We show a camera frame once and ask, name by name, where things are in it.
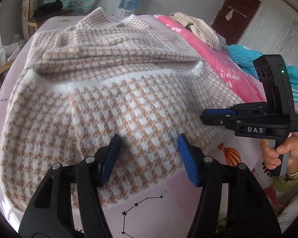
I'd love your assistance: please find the person's right hand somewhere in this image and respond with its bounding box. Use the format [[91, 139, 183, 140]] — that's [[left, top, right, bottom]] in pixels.
[[260, 135, 298, 175]]

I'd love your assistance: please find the white plastic bag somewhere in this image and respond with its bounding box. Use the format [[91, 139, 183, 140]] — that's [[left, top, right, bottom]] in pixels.
[[0, 34, 27, 64]]

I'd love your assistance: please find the pink floral blanket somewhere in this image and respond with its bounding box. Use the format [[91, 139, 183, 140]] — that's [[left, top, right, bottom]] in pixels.
[[154, 14, 266, 103]]

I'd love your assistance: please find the person's right forearm green sleeve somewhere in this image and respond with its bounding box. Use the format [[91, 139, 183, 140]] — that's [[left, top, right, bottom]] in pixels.
[[273, 172, 298, 207]]

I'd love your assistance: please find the dark red door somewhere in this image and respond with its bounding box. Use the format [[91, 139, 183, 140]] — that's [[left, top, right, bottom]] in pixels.
[[211, 0, 260, 45]]

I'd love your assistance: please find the white wardrobe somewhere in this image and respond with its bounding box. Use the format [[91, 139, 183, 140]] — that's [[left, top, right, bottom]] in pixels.
[[238, 0, 298, 67]]

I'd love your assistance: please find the wooden chair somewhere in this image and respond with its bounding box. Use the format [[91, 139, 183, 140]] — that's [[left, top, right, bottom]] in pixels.
[[21, 0, 73, 40]]

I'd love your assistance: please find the black clothing on chair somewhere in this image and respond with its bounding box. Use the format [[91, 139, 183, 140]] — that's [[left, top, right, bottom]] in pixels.
[[34, 0, 63, 14]]

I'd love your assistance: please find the light pink printed bed sheet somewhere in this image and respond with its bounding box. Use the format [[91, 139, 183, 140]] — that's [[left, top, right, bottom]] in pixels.
[[0, 14, 276, 238]]

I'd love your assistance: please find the white water dispenser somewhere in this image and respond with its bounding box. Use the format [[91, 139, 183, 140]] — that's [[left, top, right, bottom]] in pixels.
[[113, 8, 138, 17]]

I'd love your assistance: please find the beige white houndstooth fuzzy coat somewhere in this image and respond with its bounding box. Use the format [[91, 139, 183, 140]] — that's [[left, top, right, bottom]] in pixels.
[[0, 9, 241, 211]]

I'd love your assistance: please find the cream beige jacket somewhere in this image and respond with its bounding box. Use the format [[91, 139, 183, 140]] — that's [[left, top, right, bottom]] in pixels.
[[169, 12, 227, 51]]

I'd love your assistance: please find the blue patterned quilt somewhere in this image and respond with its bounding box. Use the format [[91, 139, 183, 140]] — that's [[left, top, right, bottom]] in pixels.
[[227, 45, 298, 105]]

